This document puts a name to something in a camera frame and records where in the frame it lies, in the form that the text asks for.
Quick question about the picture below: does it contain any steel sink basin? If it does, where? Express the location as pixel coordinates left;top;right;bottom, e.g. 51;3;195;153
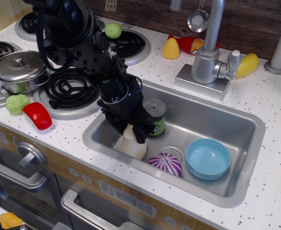
82;80;266;207

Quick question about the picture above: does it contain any light blue bowl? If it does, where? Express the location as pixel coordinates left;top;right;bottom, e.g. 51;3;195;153
186;138;231;181

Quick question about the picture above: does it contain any back right black burner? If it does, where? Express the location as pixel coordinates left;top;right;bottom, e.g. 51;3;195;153
108;30;151;67

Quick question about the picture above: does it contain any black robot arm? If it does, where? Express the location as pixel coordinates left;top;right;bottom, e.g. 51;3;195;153
28;0;155;144

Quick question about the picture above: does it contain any green lettuce toy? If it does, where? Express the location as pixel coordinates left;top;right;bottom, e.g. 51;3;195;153
6;94;30;115

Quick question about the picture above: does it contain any white detergent bottle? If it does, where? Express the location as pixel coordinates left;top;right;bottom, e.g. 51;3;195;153
121;124;147;160

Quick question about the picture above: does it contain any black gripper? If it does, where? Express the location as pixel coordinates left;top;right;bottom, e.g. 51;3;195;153
97;91;159;144

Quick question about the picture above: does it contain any yellow corn toy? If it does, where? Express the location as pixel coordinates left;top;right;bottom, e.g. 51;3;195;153
163;38;180;59

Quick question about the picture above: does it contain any hanging steel ladle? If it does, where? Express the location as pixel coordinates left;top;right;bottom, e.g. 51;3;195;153
187;0;209;33

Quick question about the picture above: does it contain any silver toy faucet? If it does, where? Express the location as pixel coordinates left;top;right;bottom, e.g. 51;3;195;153
175;0;242;100

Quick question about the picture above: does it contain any silver oven dial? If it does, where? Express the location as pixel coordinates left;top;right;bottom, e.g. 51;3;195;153
17;141;47;168

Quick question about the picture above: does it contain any green apple toy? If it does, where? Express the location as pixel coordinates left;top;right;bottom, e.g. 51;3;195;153
105;23;122;39

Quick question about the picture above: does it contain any green pea can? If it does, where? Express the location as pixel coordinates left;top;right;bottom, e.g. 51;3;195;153
143;99;166;139

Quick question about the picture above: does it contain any steel pot with lid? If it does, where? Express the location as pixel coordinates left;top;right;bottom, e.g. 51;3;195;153
0;50;50;93

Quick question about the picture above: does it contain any red pepper slice toy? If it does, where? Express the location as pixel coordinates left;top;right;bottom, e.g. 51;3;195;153
22;102;53;133

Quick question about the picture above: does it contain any front right black burner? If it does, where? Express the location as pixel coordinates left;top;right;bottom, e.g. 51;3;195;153
33;68;101;120

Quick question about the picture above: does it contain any red ketchup bottle toy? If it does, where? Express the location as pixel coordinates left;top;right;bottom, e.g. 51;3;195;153
167;34;221;56

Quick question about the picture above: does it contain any silver dishwasher handle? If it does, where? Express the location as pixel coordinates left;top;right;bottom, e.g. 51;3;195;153
61;189;143;230

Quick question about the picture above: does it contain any silver oven door handle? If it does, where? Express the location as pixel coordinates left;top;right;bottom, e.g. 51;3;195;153
0;164;48;192

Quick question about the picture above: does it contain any purple striped onion toy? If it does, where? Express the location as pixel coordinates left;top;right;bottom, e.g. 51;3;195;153
148;153;182;177

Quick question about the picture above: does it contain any back left black burner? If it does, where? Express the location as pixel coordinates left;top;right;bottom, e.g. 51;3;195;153
15;12;38;42

